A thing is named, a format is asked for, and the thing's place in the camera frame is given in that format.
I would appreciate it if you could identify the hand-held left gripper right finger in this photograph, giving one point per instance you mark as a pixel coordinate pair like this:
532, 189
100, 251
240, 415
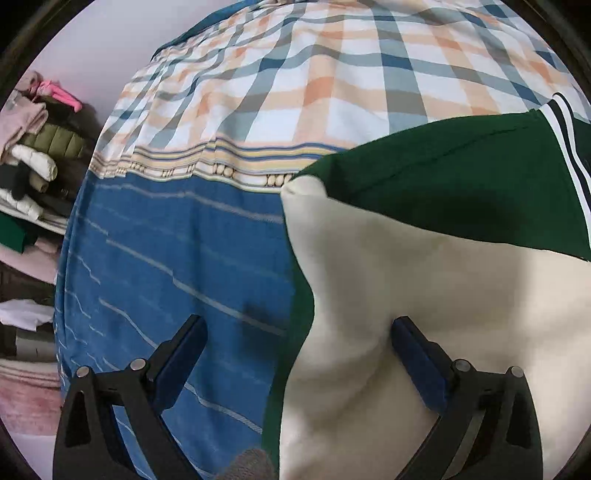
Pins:
418, 362

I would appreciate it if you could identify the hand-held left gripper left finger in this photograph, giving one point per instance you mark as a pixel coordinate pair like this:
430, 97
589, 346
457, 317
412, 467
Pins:
182, 357

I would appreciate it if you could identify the green and cream jacket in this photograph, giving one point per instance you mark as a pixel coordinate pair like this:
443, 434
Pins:
415, 286

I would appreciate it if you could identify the pile of folded clothes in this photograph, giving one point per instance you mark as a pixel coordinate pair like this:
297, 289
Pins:
32, 152

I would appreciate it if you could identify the pink clothes hanger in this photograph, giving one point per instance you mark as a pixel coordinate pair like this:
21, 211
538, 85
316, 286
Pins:
62, 94

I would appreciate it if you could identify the grey cloth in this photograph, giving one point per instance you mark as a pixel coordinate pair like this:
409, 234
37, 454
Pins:
249, 465

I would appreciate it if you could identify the blue plaid bed sheet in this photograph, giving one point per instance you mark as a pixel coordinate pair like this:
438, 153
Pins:
194, 221

